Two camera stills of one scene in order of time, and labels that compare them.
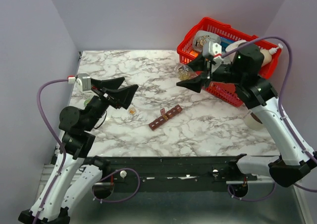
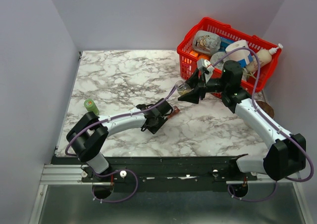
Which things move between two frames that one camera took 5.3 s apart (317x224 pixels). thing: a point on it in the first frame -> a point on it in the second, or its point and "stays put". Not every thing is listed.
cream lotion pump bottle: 268,53 stays put
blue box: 224,42 stays put
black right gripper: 198,64 -> 193,96
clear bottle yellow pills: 184,72 -> 183,87
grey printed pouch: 201,39 stays put
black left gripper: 122,97 -> 153,130
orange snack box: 194,53 stays put
